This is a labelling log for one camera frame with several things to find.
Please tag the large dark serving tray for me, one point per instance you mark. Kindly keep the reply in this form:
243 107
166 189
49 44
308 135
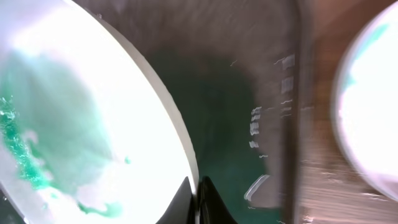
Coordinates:
228 66

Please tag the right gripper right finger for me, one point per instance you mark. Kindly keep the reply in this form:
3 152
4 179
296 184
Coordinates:
212 208

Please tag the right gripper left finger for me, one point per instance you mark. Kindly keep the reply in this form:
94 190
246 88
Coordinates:
181 209

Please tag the white plate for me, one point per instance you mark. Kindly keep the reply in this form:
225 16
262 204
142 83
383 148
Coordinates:
89 132
364 103

